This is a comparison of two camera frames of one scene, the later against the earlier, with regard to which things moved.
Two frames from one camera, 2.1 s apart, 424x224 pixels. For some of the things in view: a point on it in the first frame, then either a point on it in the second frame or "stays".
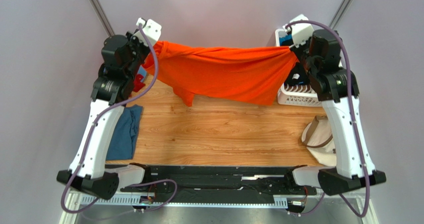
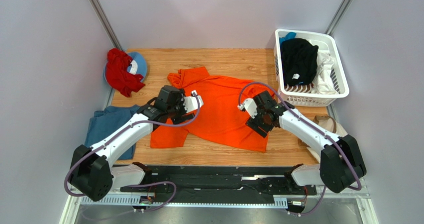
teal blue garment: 281,39 stays
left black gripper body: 139,52 → 175,111
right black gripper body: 298,51 → 257,125
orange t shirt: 261,75 → 218,118
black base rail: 219,184 stays
